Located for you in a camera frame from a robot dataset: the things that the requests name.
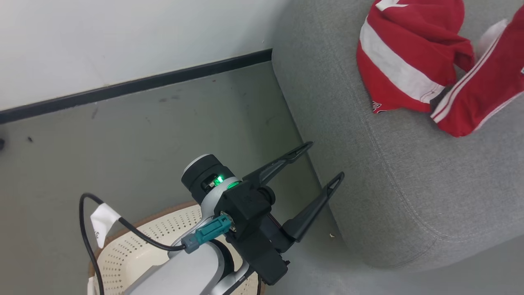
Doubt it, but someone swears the red jersey with white band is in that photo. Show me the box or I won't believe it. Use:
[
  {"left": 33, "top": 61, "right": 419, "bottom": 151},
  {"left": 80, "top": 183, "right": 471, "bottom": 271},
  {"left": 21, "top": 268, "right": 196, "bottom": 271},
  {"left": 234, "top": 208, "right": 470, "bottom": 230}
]
[{"left": 356, "top": 0, "right": 476, "bottom": 114}]

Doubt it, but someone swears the red garment with thin stripes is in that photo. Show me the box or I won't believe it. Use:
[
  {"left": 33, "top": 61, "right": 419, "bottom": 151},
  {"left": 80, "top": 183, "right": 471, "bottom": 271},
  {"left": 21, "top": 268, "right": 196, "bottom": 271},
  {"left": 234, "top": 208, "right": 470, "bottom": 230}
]
[{"left": 430, "top": 4, "right": 524, "bottom": 138}]

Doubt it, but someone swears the white paper cable tag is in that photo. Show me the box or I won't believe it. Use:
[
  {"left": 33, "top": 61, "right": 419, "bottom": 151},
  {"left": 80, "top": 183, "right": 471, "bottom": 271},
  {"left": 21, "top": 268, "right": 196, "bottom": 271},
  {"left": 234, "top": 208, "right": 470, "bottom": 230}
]
[{"left": 90, "top": 203, "right": 122, "bottom": 249}]

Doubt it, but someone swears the grey fabric sofa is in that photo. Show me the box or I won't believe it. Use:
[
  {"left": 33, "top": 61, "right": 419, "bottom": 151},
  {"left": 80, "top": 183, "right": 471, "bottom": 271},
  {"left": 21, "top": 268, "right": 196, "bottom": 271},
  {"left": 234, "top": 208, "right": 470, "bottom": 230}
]
[{"left": 271, "top": 0, "right": 524, "bottom": 273}]

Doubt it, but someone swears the thin black cable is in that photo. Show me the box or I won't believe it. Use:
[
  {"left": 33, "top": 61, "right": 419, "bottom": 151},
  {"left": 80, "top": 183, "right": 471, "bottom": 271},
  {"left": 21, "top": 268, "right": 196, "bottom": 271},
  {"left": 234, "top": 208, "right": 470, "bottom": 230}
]
[{"left": 79, "top": 193, "right": 187, "bottom": 295}]

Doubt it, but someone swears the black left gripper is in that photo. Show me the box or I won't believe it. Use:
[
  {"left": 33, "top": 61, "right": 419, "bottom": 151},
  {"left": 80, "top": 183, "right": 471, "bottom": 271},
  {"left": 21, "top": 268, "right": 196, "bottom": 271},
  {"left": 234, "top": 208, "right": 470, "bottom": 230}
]
[{"left": 234, "top": 141, "right": 345, "bottom": 286}]

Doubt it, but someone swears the black baseboard strip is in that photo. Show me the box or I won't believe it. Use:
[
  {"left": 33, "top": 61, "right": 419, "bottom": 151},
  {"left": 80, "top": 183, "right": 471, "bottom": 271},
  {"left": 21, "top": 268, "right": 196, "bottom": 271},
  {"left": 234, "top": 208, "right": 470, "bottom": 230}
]
[{"left": 0, "top": 48, "right": 273, "bottom": 125}]

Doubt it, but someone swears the teal cable connector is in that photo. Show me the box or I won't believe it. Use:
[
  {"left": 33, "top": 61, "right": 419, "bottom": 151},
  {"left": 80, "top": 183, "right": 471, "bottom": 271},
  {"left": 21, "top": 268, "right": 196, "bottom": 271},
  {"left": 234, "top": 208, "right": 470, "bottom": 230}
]
[{"left": 181, "top": 214, "right": 233, "bottom": 254}]

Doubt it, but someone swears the cream perforated laundry basket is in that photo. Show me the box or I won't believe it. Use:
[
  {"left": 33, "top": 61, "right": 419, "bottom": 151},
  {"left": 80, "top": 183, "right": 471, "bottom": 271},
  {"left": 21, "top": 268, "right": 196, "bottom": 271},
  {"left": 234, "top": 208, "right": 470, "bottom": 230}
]
[{"left": 87, "top": 201, "right": 264, "bottom": 295}]

